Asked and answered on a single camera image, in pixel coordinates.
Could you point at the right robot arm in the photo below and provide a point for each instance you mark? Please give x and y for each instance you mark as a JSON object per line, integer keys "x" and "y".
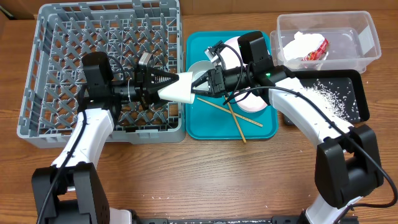
{"x": 348, "y": 165}

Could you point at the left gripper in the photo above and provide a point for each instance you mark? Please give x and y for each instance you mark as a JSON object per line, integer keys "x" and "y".
{"x": 146, "y": 88}

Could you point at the grey bowl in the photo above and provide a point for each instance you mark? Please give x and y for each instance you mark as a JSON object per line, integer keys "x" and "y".
{"x": 198, "y": 69}

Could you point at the clear plastic bin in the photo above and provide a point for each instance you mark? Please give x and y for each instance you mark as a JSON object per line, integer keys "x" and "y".
{"x": 352, "y": 36}

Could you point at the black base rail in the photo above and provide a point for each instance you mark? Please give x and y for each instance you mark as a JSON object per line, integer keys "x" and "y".
{"x": 273, "y": 220}

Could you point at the grey dish rack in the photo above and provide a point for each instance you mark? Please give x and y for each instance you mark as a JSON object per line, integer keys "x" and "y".
{"x": 66, "y": 32}

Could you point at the red snack wrapper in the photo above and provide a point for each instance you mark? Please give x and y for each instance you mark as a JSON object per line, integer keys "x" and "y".
{"x": 317, "y": 54}

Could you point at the teal serving tray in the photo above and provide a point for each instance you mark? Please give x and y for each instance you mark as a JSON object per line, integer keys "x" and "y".
{"x": 208, "y": 118}

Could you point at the white napkin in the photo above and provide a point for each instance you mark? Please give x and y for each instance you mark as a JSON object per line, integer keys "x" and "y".
{"x": 302, "y": 45}

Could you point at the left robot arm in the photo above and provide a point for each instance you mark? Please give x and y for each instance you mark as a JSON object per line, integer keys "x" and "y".
{"x": 70, "y": 191}

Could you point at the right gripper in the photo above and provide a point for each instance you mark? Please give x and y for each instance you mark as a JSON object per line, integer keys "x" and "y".
{"x": 214, "y": 82}

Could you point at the small pink bowl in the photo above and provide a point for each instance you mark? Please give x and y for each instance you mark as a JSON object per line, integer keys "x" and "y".
{"x": 251, "y": 104}

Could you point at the white cup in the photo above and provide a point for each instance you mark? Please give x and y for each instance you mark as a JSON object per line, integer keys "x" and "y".
{"x": 179, "y": 91}

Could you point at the white rice pile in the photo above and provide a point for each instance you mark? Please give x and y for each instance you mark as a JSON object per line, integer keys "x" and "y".
{"x": 337, "y": 94}

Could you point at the large pink plate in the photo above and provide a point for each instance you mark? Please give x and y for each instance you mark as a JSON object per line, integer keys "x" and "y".
{"x": 229, "y": 57}

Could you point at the black tray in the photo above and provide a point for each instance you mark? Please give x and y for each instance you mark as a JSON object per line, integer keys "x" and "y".
{"x": 357, "y": 85}

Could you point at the wooden chopstick with markings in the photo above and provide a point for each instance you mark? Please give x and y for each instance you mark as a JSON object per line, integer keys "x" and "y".
{"x": 242, "y": 116}

